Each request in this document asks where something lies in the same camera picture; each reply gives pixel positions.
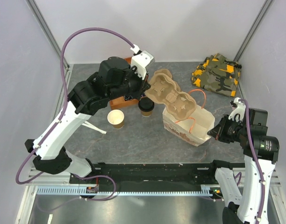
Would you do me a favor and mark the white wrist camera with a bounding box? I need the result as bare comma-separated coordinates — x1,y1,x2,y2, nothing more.
228,97,246,122
130,44,155,80

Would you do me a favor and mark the cardboard cup carrier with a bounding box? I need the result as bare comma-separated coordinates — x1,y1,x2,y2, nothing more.
154,68,172,79
145,73,197,120

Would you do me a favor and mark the right aluminium frame post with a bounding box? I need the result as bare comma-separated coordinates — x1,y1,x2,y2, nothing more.
234,0,274,61

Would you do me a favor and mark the white paper takeout bag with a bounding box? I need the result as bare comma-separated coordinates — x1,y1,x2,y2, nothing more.
162,101,215,147

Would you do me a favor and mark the orange compartment tray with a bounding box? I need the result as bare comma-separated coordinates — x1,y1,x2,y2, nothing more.
109,57,140,110

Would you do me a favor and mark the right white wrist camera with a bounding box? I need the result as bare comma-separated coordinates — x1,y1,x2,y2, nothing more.
228,97,246,122

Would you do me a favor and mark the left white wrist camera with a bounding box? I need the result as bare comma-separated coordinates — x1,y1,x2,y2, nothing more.
130,44,155,80

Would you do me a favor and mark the slotted cable duct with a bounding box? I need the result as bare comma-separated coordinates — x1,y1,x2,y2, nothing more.
36,186,214,197

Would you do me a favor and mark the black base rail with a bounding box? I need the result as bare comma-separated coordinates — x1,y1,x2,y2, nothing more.
68,162,242,194

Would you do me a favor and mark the black plastic cup lid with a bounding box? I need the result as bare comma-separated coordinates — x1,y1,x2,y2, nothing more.
138,97,155,112

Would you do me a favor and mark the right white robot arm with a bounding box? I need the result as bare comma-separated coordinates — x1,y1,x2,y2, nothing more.
207,108,279,224

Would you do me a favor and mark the camouflage folded garment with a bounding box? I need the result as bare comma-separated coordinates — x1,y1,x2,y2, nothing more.
191,53,242,97

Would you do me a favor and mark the brown paper cup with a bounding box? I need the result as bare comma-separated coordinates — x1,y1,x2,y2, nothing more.
107,110,125,129
141,110,153,117

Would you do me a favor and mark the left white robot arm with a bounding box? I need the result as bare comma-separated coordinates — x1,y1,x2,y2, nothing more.
25,52,153,183

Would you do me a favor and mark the left aluminium frame post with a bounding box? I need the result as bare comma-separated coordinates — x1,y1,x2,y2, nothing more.
26,0,61,58

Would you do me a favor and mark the white wrapped straw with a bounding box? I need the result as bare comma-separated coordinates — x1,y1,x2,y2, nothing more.
82,121,107,134

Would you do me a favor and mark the aluminium frame post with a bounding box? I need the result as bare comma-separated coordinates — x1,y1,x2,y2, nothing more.
26,0,61,58
234,0,274,61

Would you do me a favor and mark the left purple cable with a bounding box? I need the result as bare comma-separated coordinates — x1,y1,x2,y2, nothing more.
15,27,139,212

